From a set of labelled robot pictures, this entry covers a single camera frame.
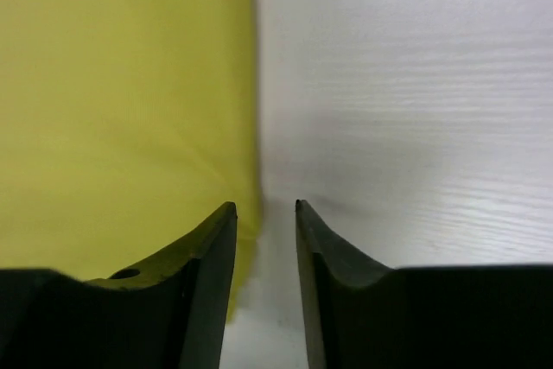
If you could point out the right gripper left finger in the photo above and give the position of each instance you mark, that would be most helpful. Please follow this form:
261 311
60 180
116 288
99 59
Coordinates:
165 311

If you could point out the yellow trousers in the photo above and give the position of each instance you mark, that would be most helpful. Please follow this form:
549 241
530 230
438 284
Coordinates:
124 123

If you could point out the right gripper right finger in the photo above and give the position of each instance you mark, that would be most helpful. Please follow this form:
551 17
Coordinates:
359 313

